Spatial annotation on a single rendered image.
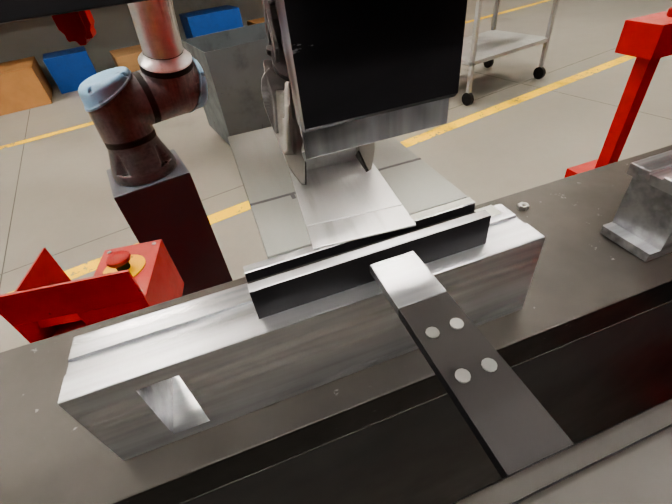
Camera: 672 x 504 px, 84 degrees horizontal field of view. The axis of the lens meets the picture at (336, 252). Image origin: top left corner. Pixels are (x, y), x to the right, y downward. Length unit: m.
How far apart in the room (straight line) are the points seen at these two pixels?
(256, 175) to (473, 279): 0.24
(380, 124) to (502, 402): 0.17
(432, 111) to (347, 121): 0.06
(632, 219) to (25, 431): 0.66
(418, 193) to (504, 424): 0.21
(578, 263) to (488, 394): 0.31
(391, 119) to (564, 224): 0.35
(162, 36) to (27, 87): 4.89
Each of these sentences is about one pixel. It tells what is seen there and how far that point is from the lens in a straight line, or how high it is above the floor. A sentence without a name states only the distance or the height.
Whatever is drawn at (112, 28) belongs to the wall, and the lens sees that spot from 6.71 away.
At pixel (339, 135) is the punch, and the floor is 1.09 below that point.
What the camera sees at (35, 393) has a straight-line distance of 0.49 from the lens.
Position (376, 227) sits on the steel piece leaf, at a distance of 0.31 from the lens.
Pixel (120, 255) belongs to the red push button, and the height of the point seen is 0.81.
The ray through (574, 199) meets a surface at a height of 0.87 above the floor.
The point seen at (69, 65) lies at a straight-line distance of 6.11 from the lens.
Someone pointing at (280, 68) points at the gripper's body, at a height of 1.09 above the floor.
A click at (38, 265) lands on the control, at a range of 0.83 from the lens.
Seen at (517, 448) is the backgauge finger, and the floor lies 1.00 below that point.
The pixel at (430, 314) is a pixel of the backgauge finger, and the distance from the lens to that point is 0.24.
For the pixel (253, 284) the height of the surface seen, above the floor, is 1.00.
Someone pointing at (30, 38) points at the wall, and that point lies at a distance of 6.72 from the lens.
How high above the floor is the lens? 1.19
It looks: 40 degrees down
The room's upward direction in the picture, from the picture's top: 8 degrees counter-clockwise
